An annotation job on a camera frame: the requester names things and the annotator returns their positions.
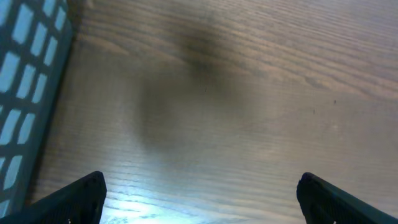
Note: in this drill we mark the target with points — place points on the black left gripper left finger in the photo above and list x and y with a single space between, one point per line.
79 202

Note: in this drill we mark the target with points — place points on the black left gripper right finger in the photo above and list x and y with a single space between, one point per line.
323 203

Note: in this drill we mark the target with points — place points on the grey plastic shopping basket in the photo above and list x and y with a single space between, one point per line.
35 40

